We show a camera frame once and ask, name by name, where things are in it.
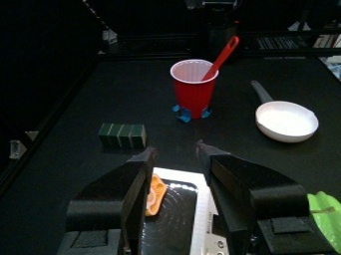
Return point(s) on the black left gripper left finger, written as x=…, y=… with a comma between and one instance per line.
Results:
x=112, y=196

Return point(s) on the red plastic cup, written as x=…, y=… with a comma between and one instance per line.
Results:
x=194, y=87

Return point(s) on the white toy frying pan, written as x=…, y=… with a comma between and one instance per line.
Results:
x=285, y=118

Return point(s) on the white toy stove black top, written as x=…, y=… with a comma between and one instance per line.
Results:
x=179, y=212

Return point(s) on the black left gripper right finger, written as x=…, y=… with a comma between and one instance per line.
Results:
x=257, y=196

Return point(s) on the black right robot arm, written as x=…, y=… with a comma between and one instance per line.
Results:
x=219, y=28

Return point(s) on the dark green striped block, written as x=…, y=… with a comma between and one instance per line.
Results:
x=123, y=135

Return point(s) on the red plastic spoon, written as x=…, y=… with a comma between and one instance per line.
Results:
x=221, y=59

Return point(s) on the blue tape cup holder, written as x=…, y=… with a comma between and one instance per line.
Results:
x=186, y=113

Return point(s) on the green toy leaf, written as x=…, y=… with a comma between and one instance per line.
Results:
x=328, y=217

